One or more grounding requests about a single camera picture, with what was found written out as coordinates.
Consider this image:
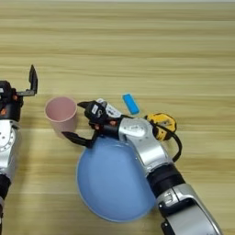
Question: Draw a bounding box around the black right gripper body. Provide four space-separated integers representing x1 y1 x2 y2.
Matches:
88 115 124 140

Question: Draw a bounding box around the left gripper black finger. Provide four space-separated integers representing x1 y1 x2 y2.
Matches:
16 64 39 97

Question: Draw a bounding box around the white remote control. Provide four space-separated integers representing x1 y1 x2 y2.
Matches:
95 97 123 118

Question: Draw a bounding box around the light blue round plate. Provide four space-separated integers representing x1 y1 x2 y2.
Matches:
76 136 158 222

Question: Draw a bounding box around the pink plastic cup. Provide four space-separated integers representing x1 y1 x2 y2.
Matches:
44 96 78 140

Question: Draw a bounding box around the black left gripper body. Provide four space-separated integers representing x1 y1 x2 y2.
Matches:
0 91 25 122

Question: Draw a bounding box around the right gripper small black box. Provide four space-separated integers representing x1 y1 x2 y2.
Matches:
84 102 108 123

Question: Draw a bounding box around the blue rectangular block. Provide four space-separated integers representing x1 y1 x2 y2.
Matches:
122 93 140 116

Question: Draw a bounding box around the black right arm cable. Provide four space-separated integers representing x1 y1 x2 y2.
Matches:
150 118 184 163

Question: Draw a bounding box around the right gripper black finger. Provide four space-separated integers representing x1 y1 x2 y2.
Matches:
77 100 93 110
61 129 99 150

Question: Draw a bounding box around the yellow black tape measure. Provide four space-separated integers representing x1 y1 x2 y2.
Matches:
143 112 178 141

